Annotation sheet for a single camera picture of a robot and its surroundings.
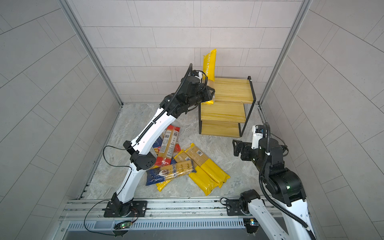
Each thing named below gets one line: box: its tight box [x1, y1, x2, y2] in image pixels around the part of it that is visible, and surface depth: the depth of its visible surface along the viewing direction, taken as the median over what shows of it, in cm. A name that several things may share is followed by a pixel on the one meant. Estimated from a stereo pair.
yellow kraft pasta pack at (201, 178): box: [173, 151, 218, 196], surface depth 81 cm
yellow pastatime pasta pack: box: [155, 173, 176, 192], surface depth 78 cm
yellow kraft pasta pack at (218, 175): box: [185, 143, 231, 188], surface depth 85 cm
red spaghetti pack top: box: [155, 125, 181, 167], surface depth 89 cm
